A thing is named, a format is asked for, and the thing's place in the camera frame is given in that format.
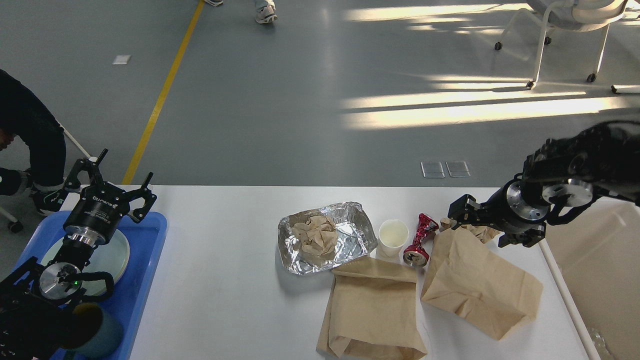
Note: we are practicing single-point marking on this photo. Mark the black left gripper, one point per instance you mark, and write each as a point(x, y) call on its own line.
point(97, 212)

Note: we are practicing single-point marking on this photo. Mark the crushed red soda can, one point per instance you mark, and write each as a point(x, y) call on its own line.
point(415, 254)

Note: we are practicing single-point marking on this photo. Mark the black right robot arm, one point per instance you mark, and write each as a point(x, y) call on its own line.
point(558, 182)

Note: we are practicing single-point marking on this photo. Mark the white chair on casters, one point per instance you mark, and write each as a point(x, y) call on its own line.
point(577, 16)

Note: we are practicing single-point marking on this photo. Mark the white chair leg left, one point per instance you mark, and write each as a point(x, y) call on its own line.
point(77, 144)

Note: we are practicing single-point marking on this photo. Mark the dark teal mug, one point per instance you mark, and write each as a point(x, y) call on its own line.
point(94, 333)

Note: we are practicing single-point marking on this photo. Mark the light green plate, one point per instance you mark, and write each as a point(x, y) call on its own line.
point(112, 257)

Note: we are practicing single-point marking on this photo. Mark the white paper cup front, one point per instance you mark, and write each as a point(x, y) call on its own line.
point(392, 235)

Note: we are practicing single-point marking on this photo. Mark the passer-by white shoe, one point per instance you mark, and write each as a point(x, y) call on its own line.
point(265, 11)

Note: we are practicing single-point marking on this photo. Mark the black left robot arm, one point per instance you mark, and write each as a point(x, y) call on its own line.
point(47, 307)

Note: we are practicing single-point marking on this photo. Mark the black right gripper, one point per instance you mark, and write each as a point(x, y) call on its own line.
point(510, 210)

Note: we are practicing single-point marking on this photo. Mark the brown paper ball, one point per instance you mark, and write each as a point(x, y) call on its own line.
point(483, 233)

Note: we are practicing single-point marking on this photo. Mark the white plastic bin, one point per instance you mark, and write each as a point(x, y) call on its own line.
point(595, 260)

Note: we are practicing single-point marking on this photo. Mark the aluminium foil tray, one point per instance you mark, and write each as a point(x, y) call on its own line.
point(356, 238)

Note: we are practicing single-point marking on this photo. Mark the small grey floor plate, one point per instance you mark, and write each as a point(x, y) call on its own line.
point(432, 169)

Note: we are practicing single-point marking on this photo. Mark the crumpled brown paper napkin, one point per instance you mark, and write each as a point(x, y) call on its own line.
point(318, 235)

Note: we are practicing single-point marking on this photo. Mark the large brown paper bag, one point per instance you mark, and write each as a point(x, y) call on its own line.
point(371, 312)

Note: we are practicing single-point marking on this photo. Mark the blue plastic tray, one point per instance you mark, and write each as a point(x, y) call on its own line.
point(146, 240)

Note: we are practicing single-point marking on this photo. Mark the small brown paper bag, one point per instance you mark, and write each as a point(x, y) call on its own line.
point(469, 280)

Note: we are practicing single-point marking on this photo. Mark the seated person in black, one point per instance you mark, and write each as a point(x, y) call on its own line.
point(23, 115)

